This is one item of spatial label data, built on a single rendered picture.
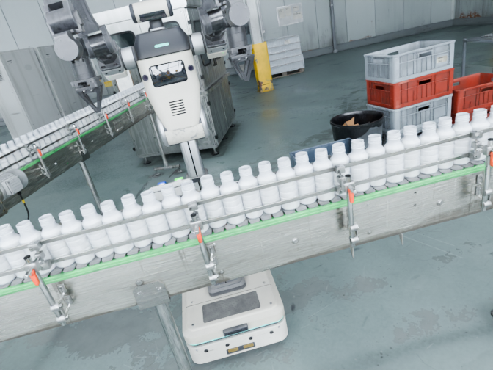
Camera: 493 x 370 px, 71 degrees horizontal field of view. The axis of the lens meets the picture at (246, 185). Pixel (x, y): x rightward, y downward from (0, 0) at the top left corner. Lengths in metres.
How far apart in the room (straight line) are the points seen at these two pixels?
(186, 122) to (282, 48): 8.99
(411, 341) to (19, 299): 1.70
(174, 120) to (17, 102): 5.46
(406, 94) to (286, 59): 7.45
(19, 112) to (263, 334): 5.83
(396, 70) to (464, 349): 2.06
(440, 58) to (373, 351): 2.41
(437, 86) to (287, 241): 2.61
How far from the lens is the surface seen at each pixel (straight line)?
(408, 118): 3.36
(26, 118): 6.89
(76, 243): 1.13
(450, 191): 1.32
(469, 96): 3.82
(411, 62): 3.28
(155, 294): 1.17
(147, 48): 1.61
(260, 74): 8.62
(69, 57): 1.05
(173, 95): 1.54
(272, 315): 1.84
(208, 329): 1.86
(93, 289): 1.19
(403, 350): 2.01
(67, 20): 1.12
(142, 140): 5.09
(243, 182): 1.04
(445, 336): 2.10
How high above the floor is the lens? 1.55
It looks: 24 degrees down
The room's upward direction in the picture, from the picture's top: 12 degrees counter-clockwise
